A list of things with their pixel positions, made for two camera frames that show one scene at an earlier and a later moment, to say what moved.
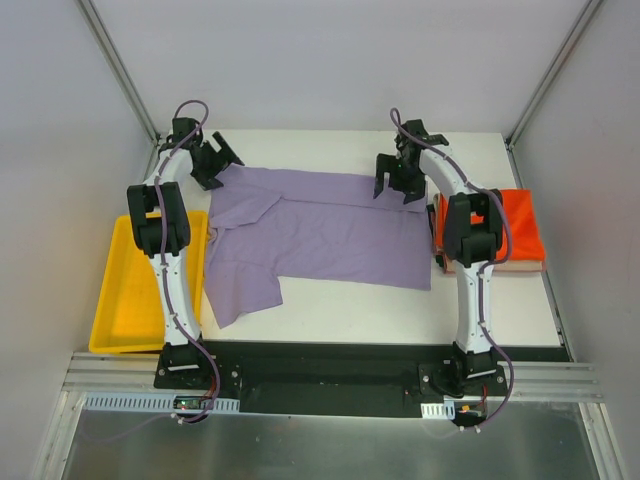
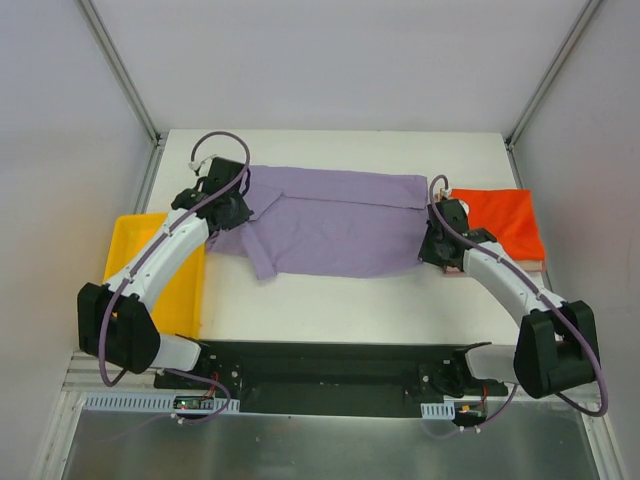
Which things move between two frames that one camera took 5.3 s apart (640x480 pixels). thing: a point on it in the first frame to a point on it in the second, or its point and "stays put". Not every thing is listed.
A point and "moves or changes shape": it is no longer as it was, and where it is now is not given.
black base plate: x=373 y=379 stays put
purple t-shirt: x=269 y=223 moves or changes shape
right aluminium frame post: x=590 y=10 stays put
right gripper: x=400 y=176 to x=431 y=245
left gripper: x=214 y=160 to x=239 y=210
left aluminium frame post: x=123 y=71 stays put
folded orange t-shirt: x=527 y=240 stays put
